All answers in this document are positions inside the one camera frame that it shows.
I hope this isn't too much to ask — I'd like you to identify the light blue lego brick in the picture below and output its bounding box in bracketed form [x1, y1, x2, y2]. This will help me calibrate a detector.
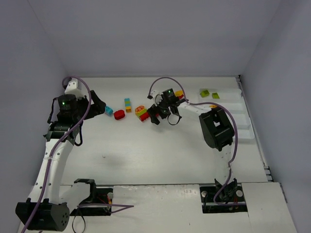
[104, 106, 114, 117]

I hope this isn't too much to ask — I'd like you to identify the red rounded lego brick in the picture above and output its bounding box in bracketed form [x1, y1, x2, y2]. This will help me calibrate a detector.
[113, 110, 125, 120]

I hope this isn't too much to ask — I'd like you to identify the small green lego brick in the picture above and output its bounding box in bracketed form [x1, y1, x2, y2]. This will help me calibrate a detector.
[212, 92, 220, 99]

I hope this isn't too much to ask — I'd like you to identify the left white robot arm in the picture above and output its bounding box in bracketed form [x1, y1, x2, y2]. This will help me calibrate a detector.
[16, 90, 106, 233]

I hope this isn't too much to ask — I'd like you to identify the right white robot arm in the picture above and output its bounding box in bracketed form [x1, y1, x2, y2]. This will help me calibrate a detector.
[147, 89, 238, 192]

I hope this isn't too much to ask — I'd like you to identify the yellow red lego piece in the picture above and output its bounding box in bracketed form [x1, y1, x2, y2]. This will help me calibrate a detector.
[174, 90, 184, 99]

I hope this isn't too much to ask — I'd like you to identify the blue yellow stacked lego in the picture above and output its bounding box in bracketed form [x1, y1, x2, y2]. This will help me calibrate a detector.
[124, 98, 132, 113]

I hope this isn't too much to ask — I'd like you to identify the white divided sorting tray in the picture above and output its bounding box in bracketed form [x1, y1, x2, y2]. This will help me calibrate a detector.
[198, 88, 255, 141]

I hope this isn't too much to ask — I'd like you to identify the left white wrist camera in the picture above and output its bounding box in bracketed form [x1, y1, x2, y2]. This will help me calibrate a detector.
[65, 78, 84, 99]

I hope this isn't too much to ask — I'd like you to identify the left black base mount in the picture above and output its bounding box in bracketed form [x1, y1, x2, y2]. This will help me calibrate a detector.
[77, 187, 113, 216]

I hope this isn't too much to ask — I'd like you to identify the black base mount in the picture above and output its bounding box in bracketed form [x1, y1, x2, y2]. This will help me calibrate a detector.
[77, 187, 113, 216]
[200, 184, 248, 214]

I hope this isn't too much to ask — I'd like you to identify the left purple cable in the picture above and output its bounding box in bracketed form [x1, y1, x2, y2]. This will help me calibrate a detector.
[20, 76, 135, 233]

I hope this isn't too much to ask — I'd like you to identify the purple cable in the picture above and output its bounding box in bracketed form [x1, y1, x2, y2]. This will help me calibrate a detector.
[20, 76, 135, 233]
[148, 77, 240, 206]

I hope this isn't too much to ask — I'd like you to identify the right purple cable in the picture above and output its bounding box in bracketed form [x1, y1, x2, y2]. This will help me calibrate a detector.
[148, 77, 240, 206]

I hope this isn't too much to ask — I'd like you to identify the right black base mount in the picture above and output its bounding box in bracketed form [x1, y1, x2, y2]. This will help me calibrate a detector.
[200, 184, 248, 214]

